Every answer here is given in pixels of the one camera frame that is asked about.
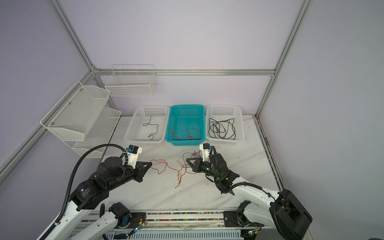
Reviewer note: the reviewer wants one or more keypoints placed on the white wire wall basket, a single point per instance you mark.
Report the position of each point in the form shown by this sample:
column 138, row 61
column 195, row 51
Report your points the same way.
column 132, row 81

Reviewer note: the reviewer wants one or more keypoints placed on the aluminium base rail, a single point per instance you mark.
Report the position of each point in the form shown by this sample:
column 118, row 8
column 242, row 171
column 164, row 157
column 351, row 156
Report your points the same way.
column 171, row 225

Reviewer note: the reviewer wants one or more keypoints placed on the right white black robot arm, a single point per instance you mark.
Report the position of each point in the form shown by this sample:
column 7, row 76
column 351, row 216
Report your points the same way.
column 279, row 210

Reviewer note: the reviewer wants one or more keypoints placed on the left white plastic basket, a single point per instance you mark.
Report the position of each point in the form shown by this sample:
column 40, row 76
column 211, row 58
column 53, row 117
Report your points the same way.
column 148, row 125

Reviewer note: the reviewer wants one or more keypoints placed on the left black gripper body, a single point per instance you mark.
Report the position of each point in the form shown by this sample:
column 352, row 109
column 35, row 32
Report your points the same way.
column 130, row 174

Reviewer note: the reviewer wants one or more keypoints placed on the white plastic basket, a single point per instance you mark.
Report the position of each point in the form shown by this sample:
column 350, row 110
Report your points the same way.
column 148, row 125
column 224, row 124

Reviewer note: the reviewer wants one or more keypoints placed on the aluminium frame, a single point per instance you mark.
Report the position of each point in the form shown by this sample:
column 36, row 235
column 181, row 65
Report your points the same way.
column 14, row 161

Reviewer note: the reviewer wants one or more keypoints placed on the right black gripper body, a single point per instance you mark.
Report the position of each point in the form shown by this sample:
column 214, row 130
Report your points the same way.
column 205, row 168

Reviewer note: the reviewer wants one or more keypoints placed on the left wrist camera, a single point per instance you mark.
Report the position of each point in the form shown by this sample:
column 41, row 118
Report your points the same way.
column 133, row 153

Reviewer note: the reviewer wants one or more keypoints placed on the teal plastic basket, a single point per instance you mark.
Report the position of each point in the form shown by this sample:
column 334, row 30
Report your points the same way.
column 186, row 125

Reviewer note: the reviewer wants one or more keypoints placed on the right white plastic basket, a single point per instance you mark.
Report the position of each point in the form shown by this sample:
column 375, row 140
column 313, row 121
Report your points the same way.
column 224, row 124

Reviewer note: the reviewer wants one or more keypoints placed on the upper white mesh shelf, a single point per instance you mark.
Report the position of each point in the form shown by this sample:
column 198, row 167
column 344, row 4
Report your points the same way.
column 72, row 118

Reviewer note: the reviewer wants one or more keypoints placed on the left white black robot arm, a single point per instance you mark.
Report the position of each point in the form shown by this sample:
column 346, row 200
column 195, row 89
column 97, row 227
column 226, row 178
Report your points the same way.
column 80, row 202

